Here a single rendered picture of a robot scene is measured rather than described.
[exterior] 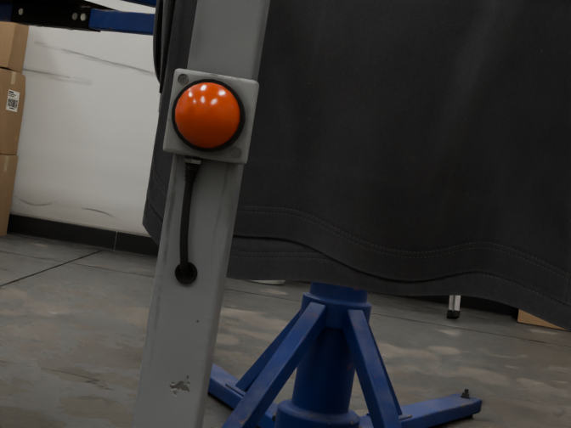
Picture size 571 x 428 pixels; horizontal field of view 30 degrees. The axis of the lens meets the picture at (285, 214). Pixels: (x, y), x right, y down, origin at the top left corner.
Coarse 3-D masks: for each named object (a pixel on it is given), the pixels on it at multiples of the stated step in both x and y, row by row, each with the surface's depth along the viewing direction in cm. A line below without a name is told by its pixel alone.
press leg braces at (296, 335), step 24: (312, 312) 220; (360, 312) 221; (288, 336) 216; (312, 336) 218; (360, 336) 217; (264, 360) 250; (288, 360) 212; (360, 360) 214; (240, 384) 260; (264, 384) 208; (360, 384) 213; (384, 384) 211; (240, 408) 205; (264, 408) 207; (384, 408) 206
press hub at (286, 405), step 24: (312, 288) 226; (336, 288) 222; (336, 312) 221; (336, 336) 222; (312, 360) 224; (336, 360) 223; (312, 384) 223; (336, 384) 223; (288, 408) 225; (312, 408) 223; (336, 408) 224
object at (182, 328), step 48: (240, 0) 63; (192, 48) 63; (240, 48) 63; (240, 96) 62; (240, 144) 62; (192, 192) 64; (192, 240) 64; (192, 288) 64; (192, 336) 64; (144, 384) 64; (192, 384) 64
